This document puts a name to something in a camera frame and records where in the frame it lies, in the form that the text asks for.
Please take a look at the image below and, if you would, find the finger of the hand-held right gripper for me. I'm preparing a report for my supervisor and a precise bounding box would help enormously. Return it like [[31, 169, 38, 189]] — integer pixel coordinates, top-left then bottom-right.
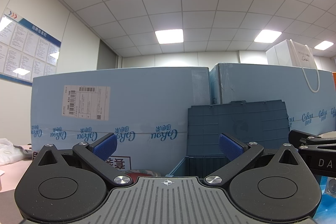
[[288, 130, 336, 154]]

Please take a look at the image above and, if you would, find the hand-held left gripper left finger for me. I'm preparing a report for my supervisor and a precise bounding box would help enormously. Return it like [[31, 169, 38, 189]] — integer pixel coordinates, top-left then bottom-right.
[[33, 133, 133, 186]]

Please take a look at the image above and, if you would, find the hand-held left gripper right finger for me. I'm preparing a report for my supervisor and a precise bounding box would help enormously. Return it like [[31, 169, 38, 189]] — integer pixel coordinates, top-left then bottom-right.
[[204, 132, 303, 186]]

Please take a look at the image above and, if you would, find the blue plastic storage crate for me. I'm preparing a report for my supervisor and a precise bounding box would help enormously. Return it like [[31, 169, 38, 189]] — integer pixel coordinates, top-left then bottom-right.
[[165, 100, 289, 178]]

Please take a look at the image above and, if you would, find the patterned tape roll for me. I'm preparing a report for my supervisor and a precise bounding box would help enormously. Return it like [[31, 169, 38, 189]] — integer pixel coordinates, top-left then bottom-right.
[[123, 169, 161, 179]]

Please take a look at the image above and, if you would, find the printed mouse mat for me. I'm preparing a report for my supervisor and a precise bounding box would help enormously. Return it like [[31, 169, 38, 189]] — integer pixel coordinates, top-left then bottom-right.
[[313, 174, 336, 224]]

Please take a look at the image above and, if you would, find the large blue carton with label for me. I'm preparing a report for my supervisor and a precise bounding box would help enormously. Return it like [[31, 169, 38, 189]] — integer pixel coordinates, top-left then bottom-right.
[[29, 67, 211, 178]]

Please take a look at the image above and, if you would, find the large blue cardboard carton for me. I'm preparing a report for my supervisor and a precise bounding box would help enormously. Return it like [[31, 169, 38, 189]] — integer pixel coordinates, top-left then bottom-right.
[[209, 63, 336, 136]]

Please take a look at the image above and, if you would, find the white plastic bag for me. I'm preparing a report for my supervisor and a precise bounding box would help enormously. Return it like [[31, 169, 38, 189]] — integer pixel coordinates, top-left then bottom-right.
[[0, 138, 33, 166]]

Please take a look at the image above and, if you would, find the ceiling light panel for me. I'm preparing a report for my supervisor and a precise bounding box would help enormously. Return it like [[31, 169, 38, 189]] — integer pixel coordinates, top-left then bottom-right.
[[254, 29, 282, 43], [155, 29, 184, 44], [314, 41, 334, 51]]

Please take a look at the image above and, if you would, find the white paper bag with rope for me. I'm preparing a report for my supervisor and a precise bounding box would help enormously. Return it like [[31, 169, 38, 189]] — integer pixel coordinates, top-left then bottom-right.
[[266, 39, 321, 93]]

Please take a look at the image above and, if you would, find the wall notice board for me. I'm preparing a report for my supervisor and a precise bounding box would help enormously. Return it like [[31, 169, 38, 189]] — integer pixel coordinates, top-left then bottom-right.
[[0, 7, 62, 87]]

